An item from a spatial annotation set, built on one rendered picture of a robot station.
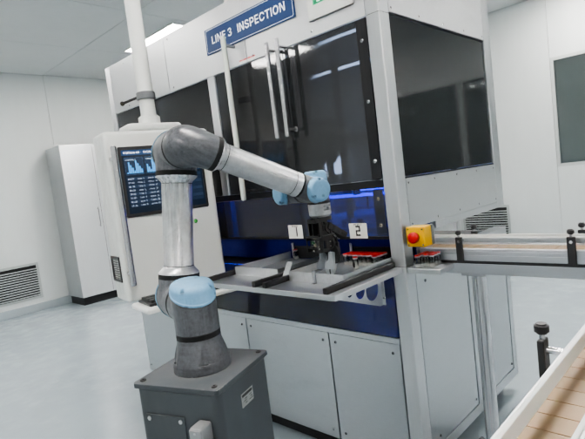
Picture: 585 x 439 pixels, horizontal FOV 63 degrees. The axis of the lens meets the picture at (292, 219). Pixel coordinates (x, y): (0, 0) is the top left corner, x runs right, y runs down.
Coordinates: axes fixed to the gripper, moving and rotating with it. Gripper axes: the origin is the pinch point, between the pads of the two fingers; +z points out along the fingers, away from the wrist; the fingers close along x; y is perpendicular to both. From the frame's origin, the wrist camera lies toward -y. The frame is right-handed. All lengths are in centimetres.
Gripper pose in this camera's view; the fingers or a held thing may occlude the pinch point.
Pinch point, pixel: (332, 273)
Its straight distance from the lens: 165.5
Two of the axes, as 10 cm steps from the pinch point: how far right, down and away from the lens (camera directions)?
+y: -6.8, 1.7, -7.1
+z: 1.4, 9.9, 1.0
